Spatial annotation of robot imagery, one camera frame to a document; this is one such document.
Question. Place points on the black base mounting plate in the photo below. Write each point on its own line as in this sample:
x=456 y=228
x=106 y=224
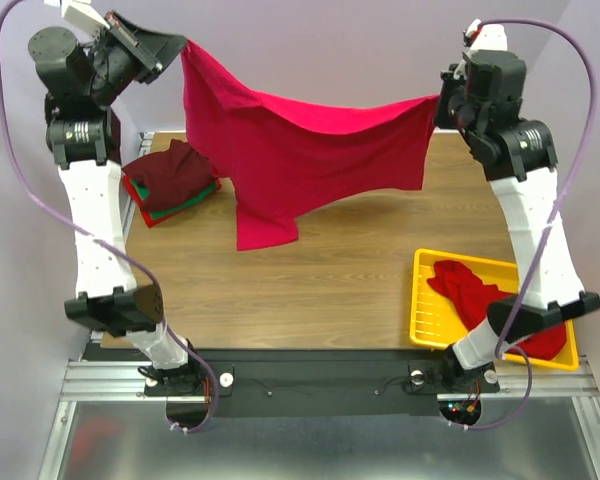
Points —
x=341 y=382

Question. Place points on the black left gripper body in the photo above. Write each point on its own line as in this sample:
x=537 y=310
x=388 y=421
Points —
x=113 y=69

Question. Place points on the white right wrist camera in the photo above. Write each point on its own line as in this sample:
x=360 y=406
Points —
x=491 y=37

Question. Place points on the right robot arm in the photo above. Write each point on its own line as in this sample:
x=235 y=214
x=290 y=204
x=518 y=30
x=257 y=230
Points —
x=521 y=167

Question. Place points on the red shirt in tray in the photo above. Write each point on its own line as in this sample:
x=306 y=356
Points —
x=471 y=297

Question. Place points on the pink magenta t shirt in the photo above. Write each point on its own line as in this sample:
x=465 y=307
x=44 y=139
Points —
x=286 y=158

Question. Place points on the maroon folded shirt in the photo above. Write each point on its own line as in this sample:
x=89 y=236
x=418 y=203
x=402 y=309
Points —
x=172 y=176

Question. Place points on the red folded shirt bottom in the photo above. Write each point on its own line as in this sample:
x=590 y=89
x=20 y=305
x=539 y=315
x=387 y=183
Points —
x=152 y=218

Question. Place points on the aluminium frame rail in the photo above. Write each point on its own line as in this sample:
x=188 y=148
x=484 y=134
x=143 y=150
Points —
x=86 y=381

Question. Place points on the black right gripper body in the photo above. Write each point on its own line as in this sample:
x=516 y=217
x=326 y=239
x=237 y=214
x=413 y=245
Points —
x=445 y=107

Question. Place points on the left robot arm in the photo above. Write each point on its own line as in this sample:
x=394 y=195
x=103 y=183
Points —
x=83 y=134

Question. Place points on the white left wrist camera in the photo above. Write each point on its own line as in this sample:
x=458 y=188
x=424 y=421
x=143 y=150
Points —
x=80 y=14

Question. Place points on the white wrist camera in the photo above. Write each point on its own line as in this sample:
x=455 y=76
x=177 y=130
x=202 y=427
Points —
x=491 y=37
x=80 y=14

